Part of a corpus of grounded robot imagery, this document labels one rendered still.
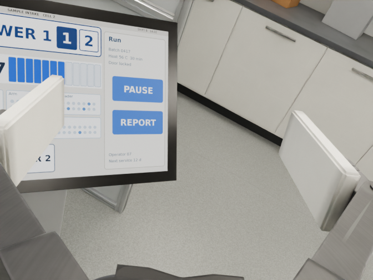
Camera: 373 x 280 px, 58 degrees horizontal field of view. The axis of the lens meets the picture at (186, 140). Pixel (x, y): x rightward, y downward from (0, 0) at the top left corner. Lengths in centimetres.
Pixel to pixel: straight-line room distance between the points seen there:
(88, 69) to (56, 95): 43
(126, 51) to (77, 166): 22
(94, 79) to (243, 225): 157
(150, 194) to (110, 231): 34
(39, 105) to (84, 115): 44
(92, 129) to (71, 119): 4
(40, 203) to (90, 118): 27
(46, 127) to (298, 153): 13
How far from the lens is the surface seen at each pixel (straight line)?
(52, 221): 87
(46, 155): 60
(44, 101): 17
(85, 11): 63
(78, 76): 61
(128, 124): 62
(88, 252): 167
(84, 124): 60
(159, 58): 66
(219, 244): 189
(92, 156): 61
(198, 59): 263
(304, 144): 18
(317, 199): 16
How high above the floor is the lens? 143
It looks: 37 degrees down
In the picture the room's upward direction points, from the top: 23 degrees clockwise
